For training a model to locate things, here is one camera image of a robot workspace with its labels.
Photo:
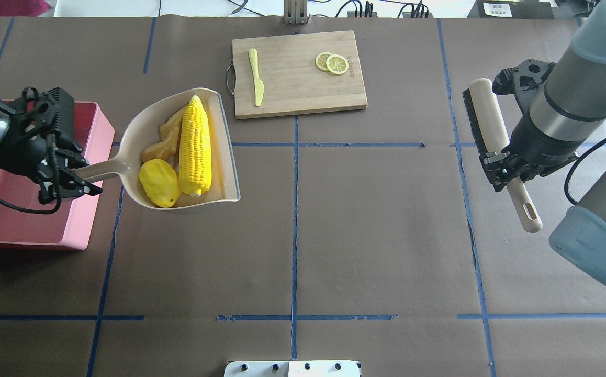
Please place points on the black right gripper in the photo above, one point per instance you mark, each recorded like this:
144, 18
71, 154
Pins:
536, 145

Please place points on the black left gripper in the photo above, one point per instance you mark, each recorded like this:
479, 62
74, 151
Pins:
14, 149

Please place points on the beige hand brush black bristles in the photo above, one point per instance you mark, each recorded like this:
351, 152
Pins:
490, 135

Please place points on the tan ginger root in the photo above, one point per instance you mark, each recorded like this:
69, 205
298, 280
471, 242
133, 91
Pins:
169, 139

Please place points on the yellow corn cob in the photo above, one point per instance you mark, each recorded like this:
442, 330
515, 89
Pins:
195, 151

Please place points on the beige plastic dustpan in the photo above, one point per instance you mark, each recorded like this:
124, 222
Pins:
144, 130

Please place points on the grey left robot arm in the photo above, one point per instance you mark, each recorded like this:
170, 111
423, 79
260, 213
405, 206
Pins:
45, 138

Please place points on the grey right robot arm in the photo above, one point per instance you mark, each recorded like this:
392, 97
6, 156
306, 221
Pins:
567, 100

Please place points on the black box with label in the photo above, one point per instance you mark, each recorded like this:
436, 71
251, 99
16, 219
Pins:
511, 9

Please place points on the lemon slice front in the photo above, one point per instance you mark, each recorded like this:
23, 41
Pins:
337, 64

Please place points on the lemon slice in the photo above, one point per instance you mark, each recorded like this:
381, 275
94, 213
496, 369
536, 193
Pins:
321, 61
337, 64

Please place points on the yellow-green plastic knife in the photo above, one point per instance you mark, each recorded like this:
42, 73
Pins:
259, 86

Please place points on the lemon slice back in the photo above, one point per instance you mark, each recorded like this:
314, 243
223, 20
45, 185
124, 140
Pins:
321, 61

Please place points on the bamboo cutting board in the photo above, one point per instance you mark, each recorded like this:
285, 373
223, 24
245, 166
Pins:
293, 83

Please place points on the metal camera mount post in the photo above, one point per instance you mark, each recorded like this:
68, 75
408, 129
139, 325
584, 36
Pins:
295, 12

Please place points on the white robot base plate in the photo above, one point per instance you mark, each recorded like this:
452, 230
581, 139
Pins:
294, 368

